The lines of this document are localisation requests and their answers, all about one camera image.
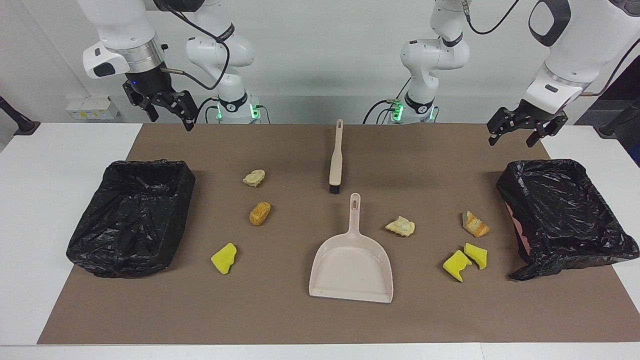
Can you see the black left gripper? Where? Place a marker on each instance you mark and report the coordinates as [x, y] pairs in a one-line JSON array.
[[537, 117]]

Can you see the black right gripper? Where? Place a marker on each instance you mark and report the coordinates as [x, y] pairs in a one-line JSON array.
[[150, 85]]

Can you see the striped croissant piece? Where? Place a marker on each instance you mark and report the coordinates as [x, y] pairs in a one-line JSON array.
[[475, 225]]

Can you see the large yellow sponge piece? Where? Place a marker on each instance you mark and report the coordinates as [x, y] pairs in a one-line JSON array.
[[456, 265]]

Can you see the pale bread chunk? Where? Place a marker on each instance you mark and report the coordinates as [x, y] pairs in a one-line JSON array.
[[254, 178], [400, 226]]

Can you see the beige hand brush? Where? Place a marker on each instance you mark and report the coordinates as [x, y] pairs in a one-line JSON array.
[[336, 160]]

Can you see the beige plastic dustpan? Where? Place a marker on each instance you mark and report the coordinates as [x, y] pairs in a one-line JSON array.
[[350, 265]]

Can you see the black bag lined pink bin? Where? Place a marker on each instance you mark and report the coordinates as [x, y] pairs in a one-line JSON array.
[[565, 215]]

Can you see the black stand leg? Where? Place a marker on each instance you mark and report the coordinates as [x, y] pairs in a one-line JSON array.
[[17, 120], [617, 120]]

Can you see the brown bread roll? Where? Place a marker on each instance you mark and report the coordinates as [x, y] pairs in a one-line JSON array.
[[260, 213]]

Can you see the brown table mat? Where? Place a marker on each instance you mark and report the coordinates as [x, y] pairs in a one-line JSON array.
[[300, 320]]

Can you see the white wall socket box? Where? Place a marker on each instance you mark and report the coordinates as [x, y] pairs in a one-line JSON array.
[[92, 107]]

